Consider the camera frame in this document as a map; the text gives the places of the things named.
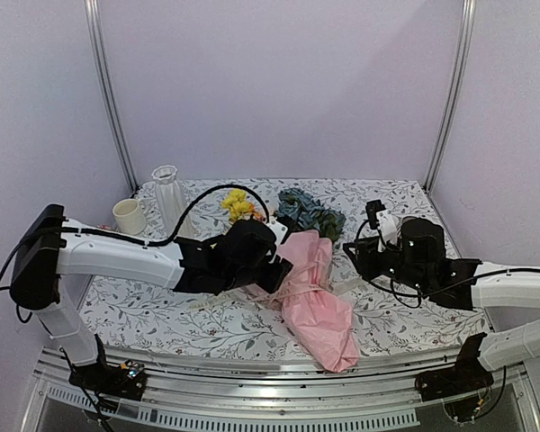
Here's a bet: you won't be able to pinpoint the white ribbed ceramic vase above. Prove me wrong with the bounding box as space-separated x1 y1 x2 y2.
151 165 187 236

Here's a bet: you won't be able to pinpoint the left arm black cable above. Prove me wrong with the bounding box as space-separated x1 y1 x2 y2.
0 182 271 302

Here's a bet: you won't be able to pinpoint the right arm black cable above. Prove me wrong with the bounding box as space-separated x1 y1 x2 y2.
355 218 540 310

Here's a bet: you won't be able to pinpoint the floral patterned tablecloth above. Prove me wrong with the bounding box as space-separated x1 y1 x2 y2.
80 178 489 362

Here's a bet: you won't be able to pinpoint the right aluminium frame post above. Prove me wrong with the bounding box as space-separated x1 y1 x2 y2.
423 0 476 196

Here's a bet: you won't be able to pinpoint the cream ceramic mug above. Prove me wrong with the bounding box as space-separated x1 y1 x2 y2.
112 199 147 236

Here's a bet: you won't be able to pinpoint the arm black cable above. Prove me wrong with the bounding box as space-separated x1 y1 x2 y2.
0 182 271 302
355 218 540 310

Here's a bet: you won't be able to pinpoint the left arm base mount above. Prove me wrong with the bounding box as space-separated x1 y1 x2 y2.
68 335 148 401

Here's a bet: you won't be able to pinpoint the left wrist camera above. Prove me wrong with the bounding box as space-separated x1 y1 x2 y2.
266 216 299 263

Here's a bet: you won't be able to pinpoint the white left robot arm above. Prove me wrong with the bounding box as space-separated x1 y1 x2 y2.
9 204 293 391

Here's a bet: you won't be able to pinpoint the pink flower bouquet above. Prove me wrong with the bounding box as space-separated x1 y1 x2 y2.
247 188 359 373

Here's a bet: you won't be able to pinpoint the left aluminium frame post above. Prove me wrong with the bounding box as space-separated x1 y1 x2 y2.
84 0 139 194

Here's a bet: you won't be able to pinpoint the cream printed ribbon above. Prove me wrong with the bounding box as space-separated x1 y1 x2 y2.
187 277 363 311

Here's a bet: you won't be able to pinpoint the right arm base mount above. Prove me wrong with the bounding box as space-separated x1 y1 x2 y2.
414 333 494 401

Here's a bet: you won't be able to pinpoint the aluminium front rail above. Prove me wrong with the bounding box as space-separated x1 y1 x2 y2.
20 346 540 432

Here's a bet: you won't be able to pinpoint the aluminium frame post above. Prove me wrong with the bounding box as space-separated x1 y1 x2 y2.
423 0 476 196
84 0 139 194

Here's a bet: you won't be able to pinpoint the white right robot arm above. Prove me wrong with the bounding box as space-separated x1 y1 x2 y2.
343 218 540 392

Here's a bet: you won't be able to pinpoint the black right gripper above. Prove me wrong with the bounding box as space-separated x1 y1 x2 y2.
344 236 430 293

